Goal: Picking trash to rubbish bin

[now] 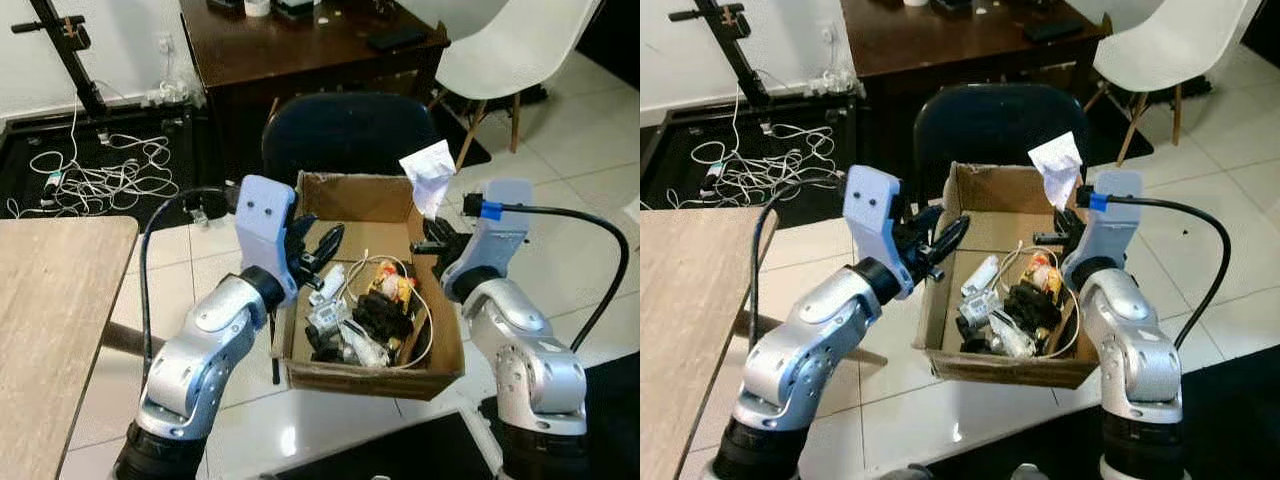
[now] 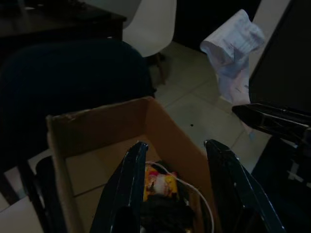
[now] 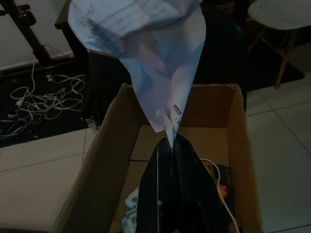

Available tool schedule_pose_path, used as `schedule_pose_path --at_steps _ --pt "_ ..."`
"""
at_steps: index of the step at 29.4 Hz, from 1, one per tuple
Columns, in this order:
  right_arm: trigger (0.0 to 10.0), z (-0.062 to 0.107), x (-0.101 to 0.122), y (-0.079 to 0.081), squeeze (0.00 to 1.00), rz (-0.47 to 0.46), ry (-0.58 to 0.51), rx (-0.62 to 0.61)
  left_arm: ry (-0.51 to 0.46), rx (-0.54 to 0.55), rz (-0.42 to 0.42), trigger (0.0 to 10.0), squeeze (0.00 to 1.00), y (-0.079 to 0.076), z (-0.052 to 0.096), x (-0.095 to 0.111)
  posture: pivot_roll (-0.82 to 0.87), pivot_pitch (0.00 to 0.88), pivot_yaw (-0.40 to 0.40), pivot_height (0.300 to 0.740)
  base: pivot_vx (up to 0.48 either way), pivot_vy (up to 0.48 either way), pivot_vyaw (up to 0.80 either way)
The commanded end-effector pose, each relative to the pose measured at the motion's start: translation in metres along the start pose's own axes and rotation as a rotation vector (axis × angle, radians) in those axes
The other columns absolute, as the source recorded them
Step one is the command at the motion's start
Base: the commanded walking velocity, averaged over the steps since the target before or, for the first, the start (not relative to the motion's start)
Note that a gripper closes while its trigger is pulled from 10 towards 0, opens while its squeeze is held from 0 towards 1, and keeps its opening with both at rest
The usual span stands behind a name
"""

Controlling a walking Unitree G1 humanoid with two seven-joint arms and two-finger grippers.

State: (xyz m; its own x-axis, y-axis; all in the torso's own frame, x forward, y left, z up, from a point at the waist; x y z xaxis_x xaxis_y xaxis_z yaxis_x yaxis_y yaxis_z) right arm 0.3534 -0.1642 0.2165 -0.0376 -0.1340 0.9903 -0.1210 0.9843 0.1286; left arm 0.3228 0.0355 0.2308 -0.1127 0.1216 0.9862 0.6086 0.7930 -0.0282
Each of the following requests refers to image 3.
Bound white blue printed paper sheet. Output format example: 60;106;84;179
68;0;207;148

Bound yellow red snack wrapper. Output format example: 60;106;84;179
203;162;230;207

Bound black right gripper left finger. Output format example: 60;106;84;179
136;137;176;233

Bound tangled white cables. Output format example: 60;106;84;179
0;45;86;140

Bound green white printed wrapper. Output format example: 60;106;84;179
121;186;140;233

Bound white chair with wooden legs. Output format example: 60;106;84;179
247;0;311;90

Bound black metal stand frame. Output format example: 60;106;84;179
0;0;75;73

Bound black rug under chair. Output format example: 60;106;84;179
245;41;305;91

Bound white cable in box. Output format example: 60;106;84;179
200;158;240;233

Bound black floor mat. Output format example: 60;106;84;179
0;58;103;148

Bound brown cardboard box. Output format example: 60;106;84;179
52;83;263;233

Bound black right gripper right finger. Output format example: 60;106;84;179
170;134;225;233

